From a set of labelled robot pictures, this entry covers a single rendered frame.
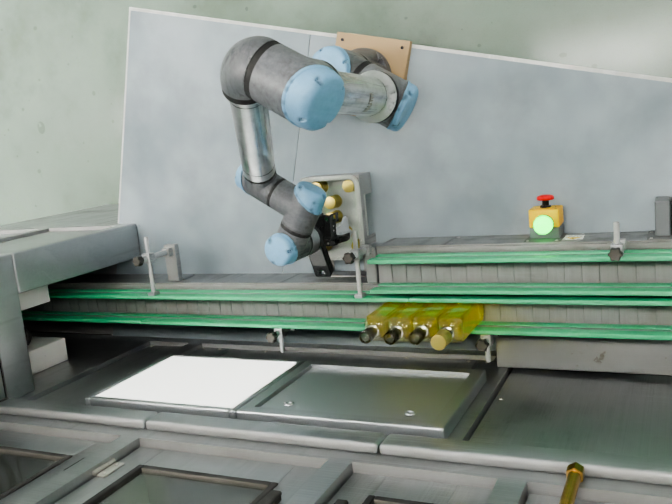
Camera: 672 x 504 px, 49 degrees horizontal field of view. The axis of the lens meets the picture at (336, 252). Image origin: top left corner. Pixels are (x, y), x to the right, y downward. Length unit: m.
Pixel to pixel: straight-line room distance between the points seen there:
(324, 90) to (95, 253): 1.15
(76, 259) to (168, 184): 0.36
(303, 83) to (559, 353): 0.90
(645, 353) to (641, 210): 0.33
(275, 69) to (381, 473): 0.75
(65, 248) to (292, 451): 1.01
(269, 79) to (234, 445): 0.73
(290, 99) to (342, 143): 0.71
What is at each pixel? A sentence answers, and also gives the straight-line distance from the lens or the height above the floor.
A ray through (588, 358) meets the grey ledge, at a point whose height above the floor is 0.88.
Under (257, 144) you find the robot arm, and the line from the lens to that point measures 1.58.
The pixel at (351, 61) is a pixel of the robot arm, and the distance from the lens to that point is 1.77.
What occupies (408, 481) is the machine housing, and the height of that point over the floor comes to 1.45.
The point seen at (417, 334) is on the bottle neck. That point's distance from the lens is 1.61.
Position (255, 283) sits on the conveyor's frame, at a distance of 2.07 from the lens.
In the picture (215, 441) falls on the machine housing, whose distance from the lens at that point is 1.60.
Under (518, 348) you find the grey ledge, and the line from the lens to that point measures 1.84.
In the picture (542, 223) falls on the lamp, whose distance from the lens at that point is 1.79.
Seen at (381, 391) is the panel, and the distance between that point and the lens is 1.69.
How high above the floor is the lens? 2.59
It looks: 63 degrees down
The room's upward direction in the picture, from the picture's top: 115 degrees counter-clockwise
